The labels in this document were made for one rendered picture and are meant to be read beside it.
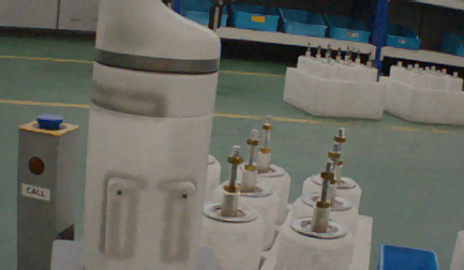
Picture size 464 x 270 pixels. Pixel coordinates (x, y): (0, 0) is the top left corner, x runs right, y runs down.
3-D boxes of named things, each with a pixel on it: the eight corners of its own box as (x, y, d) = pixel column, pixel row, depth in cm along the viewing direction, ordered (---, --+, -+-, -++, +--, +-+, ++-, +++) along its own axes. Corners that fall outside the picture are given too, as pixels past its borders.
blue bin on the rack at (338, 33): (311, 34, 599) (314, 12, 595) (348, 38, 609) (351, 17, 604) (331, 39, 552) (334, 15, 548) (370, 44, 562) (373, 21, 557)
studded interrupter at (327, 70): (336, 101, 321) (344, 47, 315) (324, 101, 314) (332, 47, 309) (322, 97, 328) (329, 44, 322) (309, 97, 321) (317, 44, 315)
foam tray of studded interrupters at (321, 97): (381, 120, 326) (386, 84, 322) (314, 116, 313) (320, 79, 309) (345, 104, 362) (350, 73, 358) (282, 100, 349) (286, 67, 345)
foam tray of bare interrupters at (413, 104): (466, 126, 342) (471, 94, 338) (409, 121, 332) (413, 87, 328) (430, 112, 379) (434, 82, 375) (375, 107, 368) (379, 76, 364)
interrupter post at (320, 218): (321, 227, 84) (325, 202, 83) (331, 233, 82) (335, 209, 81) (306, 228, 83) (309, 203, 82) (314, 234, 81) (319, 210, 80)
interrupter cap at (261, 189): (263, 184, 101) (264, 180, 101) (279, 200, 94) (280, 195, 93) (216, 183, 99) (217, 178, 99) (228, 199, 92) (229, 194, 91)
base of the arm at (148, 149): (204, 305, 48) (230, 79, 44) (82, 301, 46) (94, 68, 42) (186, 256, 57) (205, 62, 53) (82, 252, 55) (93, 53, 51)
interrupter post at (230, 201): (219, 217, 84) (222, 193, 83) (218, 211, 86) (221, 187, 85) (238, 218, 84) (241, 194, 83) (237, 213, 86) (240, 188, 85)
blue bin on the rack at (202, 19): (173, 20, 570) (176, -4, 565) (216, 23, 579) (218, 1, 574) (182, 23, 522) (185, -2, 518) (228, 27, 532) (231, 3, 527)
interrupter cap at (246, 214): (199, 222, 81) (200, 217, 81) (199, 202, 88) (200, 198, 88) (260, 228, 81) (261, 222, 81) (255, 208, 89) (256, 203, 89)
